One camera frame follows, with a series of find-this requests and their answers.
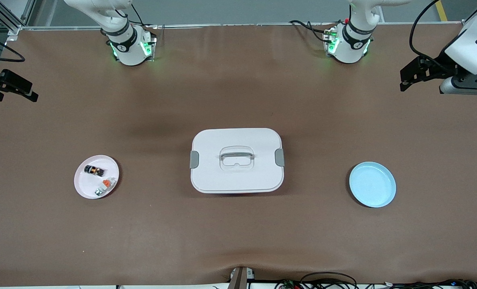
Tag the light blue round plate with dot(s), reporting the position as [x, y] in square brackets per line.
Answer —
[372, 184]

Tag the pink round plate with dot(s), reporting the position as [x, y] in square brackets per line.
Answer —
[86, 185]

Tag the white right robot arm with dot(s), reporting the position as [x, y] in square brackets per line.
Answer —
[128, 50]

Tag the white orange green-button switch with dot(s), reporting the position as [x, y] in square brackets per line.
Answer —
[104, 187]

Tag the aluminium frame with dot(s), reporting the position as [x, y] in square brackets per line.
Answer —
[9, 20]

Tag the grey box latch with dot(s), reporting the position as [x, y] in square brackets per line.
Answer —
[279, 157]
[194, 159]

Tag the grey metal bracket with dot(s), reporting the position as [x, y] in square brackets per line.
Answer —
[241, 277]

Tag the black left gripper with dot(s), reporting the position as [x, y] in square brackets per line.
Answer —
[440, 68]

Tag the white lidded storage box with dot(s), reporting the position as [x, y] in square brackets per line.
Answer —
[237, 176]

